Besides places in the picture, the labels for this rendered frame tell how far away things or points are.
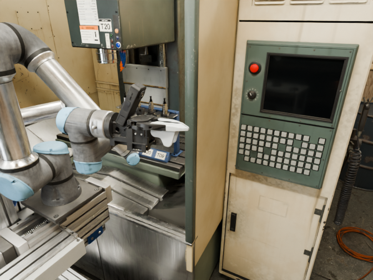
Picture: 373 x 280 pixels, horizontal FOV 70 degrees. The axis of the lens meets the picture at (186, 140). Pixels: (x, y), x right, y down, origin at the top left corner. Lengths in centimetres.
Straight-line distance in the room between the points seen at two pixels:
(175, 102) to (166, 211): 109
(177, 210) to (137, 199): 31
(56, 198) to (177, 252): 70
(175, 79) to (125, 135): 171
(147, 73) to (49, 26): 113
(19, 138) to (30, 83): 204
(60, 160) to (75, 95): 28
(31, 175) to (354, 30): 131
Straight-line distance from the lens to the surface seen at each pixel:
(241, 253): 201
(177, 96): 241
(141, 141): 67
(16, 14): 293
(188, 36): 98
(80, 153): 79
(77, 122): 75
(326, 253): 272
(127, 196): 186
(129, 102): 66
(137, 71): 254
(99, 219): 133
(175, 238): 144
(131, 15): 185
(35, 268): 109
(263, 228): 181
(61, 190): 114
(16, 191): 100
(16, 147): 96
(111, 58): 207
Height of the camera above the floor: 183
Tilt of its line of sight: 25 degrees down
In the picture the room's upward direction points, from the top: straight up
